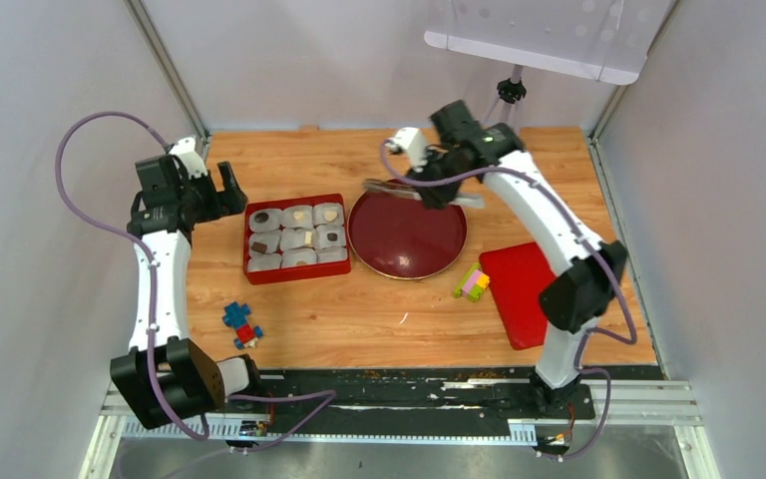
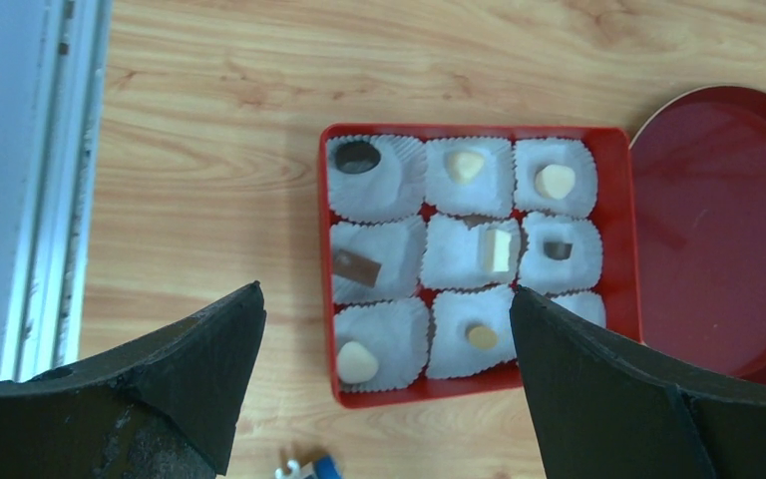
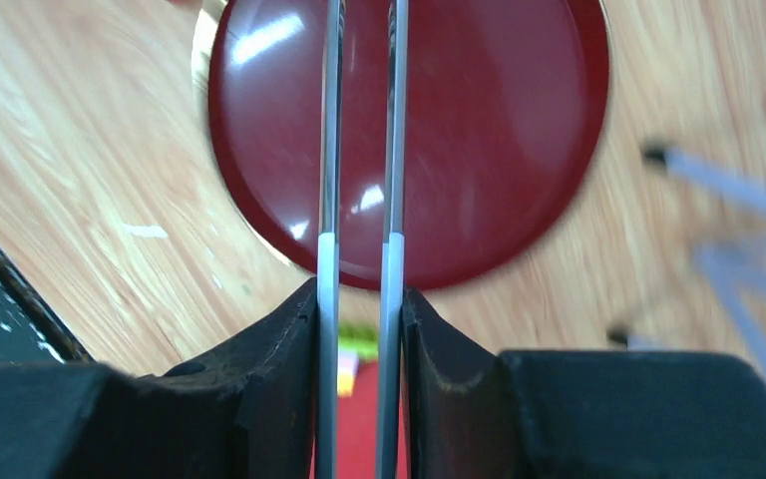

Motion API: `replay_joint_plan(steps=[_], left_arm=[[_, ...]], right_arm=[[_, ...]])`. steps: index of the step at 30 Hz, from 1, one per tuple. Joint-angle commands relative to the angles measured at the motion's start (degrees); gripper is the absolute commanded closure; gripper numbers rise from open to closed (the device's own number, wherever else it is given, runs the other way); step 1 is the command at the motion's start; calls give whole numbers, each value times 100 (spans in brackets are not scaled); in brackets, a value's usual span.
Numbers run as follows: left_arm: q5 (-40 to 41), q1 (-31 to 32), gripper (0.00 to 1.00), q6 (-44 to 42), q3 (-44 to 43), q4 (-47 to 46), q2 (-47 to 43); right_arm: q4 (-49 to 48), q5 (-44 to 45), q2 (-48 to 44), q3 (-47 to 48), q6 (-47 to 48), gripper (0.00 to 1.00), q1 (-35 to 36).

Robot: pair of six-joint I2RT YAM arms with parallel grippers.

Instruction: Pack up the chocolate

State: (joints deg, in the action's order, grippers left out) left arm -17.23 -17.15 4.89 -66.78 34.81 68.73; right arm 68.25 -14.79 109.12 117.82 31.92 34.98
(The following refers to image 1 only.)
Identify grey tripod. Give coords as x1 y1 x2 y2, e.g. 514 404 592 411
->
481 64 527 132

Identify purple cable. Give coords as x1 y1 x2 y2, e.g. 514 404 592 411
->
54 111 338 443
378 139 639 462

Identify metal tongs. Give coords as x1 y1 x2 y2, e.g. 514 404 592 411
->
361 179 486 209

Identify green pink toy blocks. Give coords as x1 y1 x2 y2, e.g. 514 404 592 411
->
452 262 491 303

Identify red chocolate box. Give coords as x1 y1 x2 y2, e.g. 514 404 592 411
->
242 193 353 286

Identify blue red toy car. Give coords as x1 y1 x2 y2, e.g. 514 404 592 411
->
222 301 263 349

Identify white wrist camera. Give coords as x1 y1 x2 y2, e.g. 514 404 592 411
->
385 127 430 171
169 136 208 179

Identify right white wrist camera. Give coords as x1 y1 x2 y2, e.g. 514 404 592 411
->
385 127 430 171

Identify dark red round tray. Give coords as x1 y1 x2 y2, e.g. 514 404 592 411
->
347 189 468 280

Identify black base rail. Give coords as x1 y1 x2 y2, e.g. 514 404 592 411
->
197 363 665 441

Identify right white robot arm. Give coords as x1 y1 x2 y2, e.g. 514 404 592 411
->
388 101 628 417

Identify white board on tripod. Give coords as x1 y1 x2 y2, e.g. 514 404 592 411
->
424 0 673 86

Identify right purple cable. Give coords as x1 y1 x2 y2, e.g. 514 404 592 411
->
378 139 639 462

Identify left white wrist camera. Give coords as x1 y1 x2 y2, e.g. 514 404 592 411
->
169 136 208 179

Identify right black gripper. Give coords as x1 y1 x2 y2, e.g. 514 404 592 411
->
405 147 472 210

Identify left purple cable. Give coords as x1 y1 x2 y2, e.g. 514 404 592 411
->
54 111 338 443

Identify red box lid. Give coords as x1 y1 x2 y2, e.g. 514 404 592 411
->
479 241 556 350

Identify dark square chocolate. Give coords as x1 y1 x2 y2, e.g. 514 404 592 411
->
250 242 268 254

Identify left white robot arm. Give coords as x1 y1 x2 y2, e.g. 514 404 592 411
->
110 154 266 429

